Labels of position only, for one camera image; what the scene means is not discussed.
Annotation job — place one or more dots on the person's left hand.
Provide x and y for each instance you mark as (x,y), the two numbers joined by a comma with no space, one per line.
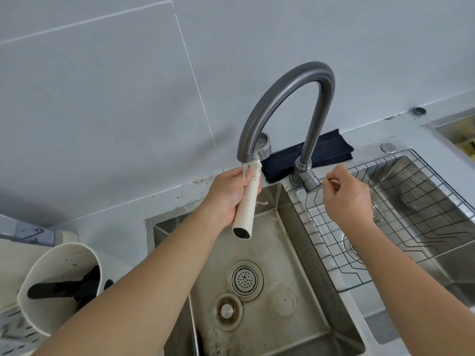
(222,200)

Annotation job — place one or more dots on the person's right hand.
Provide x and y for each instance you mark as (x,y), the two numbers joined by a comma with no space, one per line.
(352,200)

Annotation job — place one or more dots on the grey curved faucet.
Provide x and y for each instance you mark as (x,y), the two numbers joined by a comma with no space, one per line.
(297,72)

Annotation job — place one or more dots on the cream espresso machine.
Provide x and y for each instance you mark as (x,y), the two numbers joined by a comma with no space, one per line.
(15,274)

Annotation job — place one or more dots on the person's right forearm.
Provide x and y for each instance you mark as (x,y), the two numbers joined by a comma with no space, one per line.
(408,285)

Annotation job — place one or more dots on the person's left forearm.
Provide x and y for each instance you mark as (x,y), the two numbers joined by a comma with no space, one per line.
(130,292)

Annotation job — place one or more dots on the white knock box bucket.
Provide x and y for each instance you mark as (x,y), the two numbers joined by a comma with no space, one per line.
(55,255)

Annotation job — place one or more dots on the round steel drain strainer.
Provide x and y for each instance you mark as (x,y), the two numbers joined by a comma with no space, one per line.
(350,248)
(245,281)

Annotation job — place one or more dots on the dark folded cloth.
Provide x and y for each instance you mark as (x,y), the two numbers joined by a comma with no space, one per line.
(334,148)

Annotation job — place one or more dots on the round silver countertop cap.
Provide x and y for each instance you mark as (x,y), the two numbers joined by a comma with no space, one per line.
(389,147)

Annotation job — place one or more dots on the stainless steel double sink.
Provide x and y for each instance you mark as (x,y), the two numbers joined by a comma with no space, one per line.
(289,255)

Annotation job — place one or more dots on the round dark countertop cap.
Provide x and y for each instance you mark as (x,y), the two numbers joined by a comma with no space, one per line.
(419,111)

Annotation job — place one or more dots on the round cream sink plug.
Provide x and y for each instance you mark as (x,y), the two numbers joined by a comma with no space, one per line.
(227,311)

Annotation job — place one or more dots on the small steel sink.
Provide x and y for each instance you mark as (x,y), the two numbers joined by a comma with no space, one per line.
(438,126)

